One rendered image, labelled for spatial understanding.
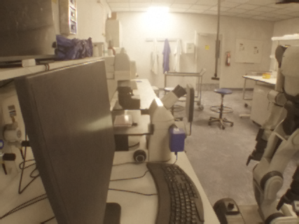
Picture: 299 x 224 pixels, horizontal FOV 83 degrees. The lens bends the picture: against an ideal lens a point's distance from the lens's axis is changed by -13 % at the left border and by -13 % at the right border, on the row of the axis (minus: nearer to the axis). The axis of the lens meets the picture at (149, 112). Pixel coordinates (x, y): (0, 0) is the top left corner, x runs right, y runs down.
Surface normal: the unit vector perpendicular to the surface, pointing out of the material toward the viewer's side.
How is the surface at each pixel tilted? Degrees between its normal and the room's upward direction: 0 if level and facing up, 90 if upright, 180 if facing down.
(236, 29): 90
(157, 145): 90
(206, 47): 90
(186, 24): 90
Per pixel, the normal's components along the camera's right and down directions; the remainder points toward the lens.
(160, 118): 0.07, 0.22
